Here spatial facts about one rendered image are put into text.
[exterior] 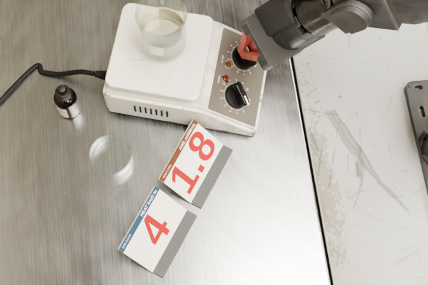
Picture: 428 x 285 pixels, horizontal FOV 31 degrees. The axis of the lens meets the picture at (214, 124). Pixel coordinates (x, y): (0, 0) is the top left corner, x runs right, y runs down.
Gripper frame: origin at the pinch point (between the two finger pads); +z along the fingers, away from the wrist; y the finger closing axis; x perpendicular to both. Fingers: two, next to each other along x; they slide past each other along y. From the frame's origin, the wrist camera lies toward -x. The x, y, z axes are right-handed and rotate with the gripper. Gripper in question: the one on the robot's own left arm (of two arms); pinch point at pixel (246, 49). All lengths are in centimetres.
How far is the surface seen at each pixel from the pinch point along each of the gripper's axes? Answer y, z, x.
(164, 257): 20.9, 7.6, 17.8
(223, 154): 7.4, 5.4, 10.5
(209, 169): 9.9, 6.0, 11.3
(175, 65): 9.6, 1.8, -2.5
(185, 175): 13.7, 5.8, 10.2
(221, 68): 3.9, 1.4, 0.5
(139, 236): 22.8, 6.9, 13.8
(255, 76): -0.3, 1.5, 3.6
